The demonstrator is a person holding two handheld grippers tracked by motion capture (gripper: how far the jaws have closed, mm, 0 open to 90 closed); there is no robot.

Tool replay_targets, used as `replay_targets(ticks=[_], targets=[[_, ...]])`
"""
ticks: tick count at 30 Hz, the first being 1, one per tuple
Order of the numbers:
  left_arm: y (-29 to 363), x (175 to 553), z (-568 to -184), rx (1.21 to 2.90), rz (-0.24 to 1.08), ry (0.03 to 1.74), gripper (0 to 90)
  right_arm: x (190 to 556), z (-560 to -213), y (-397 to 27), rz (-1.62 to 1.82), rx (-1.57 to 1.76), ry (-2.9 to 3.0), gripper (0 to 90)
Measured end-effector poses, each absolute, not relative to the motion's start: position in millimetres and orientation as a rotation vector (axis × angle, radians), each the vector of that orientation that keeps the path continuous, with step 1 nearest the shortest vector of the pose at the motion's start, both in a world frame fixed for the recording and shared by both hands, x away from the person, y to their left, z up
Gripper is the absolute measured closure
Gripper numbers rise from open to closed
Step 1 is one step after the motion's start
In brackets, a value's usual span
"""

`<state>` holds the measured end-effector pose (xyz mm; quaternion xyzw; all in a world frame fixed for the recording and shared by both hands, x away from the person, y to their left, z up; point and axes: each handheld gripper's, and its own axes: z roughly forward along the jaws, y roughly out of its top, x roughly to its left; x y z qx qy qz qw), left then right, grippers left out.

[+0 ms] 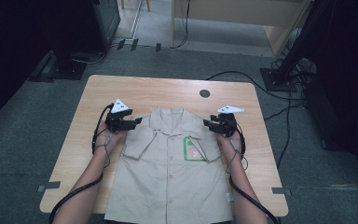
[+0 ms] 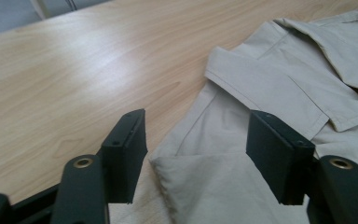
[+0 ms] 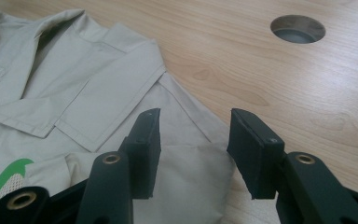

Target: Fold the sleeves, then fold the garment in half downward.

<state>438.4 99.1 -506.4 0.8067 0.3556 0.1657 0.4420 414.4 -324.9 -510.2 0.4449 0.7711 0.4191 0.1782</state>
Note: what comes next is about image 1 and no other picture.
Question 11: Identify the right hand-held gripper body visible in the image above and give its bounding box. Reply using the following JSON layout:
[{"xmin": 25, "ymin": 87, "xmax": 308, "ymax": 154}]
[{"xmin": 217, "ymin": 105, "xmax": 245, "ymax": 138}]

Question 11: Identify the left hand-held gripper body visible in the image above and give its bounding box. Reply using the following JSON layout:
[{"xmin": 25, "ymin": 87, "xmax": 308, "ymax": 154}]
[{"xmin": 104, "ymin": 98, "xmax": 130, "ymax": 133}]

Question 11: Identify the beige short-sleeved shirt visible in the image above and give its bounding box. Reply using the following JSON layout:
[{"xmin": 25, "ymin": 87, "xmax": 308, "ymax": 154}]
[{"xmin": 104, "ymin": 106, "xmax": 234, "ymax": 222}]

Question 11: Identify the person's right hand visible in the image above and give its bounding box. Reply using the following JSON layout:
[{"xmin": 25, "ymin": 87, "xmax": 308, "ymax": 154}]
[{"xmin": 215, "ymin": 132, "xmax": 245, "ymax": 157}]

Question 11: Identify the person's left hand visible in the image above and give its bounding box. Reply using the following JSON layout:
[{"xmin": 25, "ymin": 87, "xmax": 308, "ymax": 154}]
[{"xmin": 94, "ymin": 125, "xmax": 129, "ymax": 155}]

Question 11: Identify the black slanted stand with base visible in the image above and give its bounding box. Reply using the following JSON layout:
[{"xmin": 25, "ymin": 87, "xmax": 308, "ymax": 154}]
[{"xmin": 259, "ymin": 0, "xmax": 334, "ymax": 92}]

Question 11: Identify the black stand with flat base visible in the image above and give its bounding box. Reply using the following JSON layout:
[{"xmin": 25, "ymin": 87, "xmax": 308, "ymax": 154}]
[{"xmin": 27, "ymin": 0, "xmax": 88, "ymax": 83}]

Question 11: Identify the grey tape piece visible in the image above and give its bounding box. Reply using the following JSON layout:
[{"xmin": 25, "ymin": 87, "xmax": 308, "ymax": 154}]
[
  {"xmin": 271, "ymin": 187, "xmax": 292, "ymax": 197},
  {"xmin": 36, "ymin": 181, "xmax": 62, "ymax": 193}
]

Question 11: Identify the dark glass-fronted cabinet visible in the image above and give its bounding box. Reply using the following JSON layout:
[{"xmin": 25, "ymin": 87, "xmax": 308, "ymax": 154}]
[{"xmin": 91, "ymin": 0, "xmax": 121, "ymax": 52}]

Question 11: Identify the light wooden desk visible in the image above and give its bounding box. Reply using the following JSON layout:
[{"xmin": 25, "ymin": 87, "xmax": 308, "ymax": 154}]
[{"xmin": 171, "ymin": 0, "xmax": 313, "ymax": 57}]

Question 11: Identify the dark curtain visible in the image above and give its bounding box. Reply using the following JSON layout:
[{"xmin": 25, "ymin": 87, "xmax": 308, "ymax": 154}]
[
  {"xmin": 0, "ymin": 0, "xmax": 54, "ymax": 130},
  {"xmin": 316, "ymin": 0, "xmax": 358, "ymax": 194}
]

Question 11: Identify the yellowish floor tape strip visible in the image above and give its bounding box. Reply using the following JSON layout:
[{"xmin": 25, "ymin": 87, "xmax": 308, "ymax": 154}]
[{"xmin": 316, "ymin": 183, "xmax": 358, "ymax": 191}]

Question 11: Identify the grey left wrist cord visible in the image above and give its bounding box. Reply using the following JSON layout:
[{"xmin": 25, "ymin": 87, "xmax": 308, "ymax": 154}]
[{"xmin": 102, "ymin": 134, "xmax": 113, "ymax": 169}]

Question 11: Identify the grey wrist cord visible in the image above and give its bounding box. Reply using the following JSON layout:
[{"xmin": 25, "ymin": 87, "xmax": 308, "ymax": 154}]
[
  {"xmin": 225, "ymin": 139, "xmax": 250, "ymax": 174},
  {"xmin": 102, "ymin": 134, "xmax": 113, "ymax": 169}
]

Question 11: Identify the grey right wrist cord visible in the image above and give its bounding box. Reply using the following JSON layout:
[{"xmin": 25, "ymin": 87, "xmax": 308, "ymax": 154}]
[{"xmin": 225, "ymin": 139, "xmax": 250, "ymax": 174}]

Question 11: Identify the long black floor cable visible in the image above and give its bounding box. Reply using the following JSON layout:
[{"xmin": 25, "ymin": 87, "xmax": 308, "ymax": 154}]
[{"xmin": 205, "ymin": 70, "xmax": 306, "ymax": 102}]

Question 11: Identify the short black floor cable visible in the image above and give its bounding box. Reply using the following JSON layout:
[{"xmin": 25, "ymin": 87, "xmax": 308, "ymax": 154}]
[{"xmin": 264, "ymin": 102, "xmax": 306, "ymax": 121}]

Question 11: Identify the thin black floor cable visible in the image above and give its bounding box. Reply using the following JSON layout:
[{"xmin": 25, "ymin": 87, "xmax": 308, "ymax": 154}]
[{"xmin": 276, "ymin": 83, "xmax": 293, "ymax": 169}]

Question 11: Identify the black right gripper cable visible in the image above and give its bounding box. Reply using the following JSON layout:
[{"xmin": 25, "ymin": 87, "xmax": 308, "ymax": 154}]
[{"xmin": 227, "ymin": 122, "xmax": 279, "ymax": 224}]

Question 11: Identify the black hanging cable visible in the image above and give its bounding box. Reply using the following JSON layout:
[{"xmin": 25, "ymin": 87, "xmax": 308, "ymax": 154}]
[{"xmin": 171, "ymin": 0, "xmax": 190, "ymax": 49}]

